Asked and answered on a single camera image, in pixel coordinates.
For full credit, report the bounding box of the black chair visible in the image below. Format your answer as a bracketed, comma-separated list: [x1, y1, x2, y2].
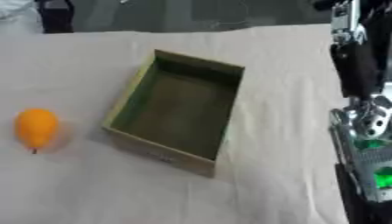
[33, 0, 77, 34]

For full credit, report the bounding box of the tan cardboard box green inside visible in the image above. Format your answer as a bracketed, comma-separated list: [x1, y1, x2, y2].
[99, 48, 247, 179]

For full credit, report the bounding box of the thin white cable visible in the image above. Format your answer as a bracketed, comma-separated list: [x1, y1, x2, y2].
[209, 3, 253, 30]

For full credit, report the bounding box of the white plastic bag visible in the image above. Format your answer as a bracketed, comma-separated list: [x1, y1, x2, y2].
[0, 0, 40, 21]

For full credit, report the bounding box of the orange toy fruit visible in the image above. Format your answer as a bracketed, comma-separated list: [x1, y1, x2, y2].
[12, 108, 61, 155]

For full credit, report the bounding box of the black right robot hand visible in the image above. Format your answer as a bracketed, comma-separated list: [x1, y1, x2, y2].
[312, 0, 392, 100]

